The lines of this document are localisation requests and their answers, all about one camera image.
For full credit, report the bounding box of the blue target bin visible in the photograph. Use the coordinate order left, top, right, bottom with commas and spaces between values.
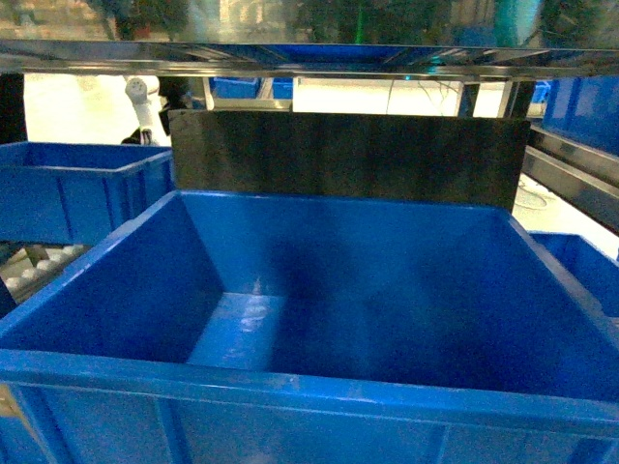
1, 191, 618, 463

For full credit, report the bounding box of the blue neighbour bin left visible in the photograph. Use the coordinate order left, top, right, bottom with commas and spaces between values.
1, 142, 174, 246

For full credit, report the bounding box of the black back panel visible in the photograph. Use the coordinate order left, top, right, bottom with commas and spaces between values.
169, 110, 530, 210

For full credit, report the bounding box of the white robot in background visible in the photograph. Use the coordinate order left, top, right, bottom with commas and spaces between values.
122, 75, 171, 147

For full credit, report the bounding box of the stainless steel shelf rail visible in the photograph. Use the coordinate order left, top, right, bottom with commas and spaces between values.
1, 40, 618, 81

